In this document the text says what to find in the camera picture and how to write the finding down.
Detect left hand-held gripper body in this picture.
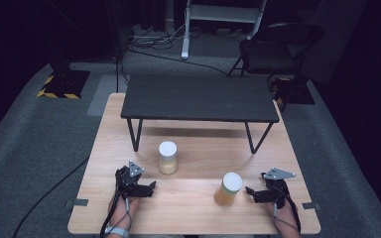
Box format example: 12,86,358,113
114,161,147,200

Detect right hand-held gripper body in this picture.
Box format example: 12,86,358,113
260,167,298,210

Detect amber jar with white lid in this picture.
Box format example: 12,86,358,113
213,172,244,207

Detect pale jar with white lid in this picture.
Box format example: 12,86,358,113
158,140,179,176

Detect person's left hand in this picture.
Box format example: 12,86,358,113
107,193,141,230

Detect person's right hand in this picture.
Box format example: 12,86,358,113
265,197,300,232

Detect grey wristband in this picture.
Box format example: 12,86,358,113
104,225,131,238

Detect black yellow striped stand base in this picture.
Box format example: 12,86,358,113
36,68,91,100
270,75,316,113

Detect black folding chair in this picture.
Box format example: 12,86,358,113
226,22,325,79

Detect white metal stand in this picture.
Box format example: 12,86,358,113
181,0,269,60

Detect grey table edge bracket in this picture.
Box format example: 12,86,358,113
301,201,321,211
64,198,90,209

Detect black shelf with wire legs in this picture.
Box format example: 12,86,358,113
120,73,281,155

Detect long black floor cable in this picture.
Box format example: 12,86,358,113
127,46,229,76

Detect bundle of floor cables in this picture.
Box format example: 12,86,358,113
125,23,202,51

